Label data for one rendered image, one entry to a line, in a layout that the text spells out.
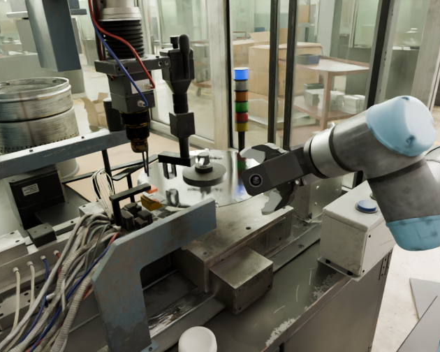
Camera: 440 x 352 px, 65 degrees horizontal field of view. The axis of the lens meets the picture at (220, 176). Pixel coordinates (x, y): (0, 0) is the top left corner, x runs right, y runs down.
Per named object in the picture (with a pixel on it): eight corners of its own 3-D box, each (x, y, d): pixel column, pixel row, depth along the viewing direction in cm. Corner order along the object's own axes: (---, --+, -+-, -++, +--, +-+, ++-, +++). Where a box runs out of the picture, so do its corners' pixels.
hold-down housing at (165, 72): (189, 130, 78) (181, 35, 70) (199, 136, 75) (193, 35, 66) (166, 136, 76) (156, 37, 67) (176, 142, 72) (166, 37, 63)
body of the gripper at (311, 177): (306, 184, 67) (355, 170, 57) (273, 197, 63) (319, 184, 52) (292, 147, 68) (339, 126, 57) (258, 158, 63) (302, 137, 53)
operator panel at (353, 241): (371, 216, 103) (379, 170, 96) (410, 232, 95) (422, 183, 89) (316, 260, 86) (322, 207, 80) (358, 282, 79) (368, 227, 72)
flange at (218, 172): (178, 168, 90) (177, 159, 89) (219, 162, 93) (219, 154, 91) (186, 186, 80) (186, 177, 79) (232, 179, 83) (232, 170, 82)
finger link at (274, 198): (288, 216, 72) (305, 188, 65) (266, 226, 69) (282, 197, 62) (279, 205, 73) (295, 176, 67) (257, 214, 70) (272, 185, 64)
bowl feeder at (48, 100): (72, 156, 157) (53, 74, 141) (102, 176, 136) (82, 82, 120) (-4, 177, 139) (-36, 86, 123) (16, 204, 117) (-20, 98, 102)
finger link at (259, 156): (258, 149, 74) (289, 160, 67) (236, 156, 71) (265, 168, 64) (258, 135, 73) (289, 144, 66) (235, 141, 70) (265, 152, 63)
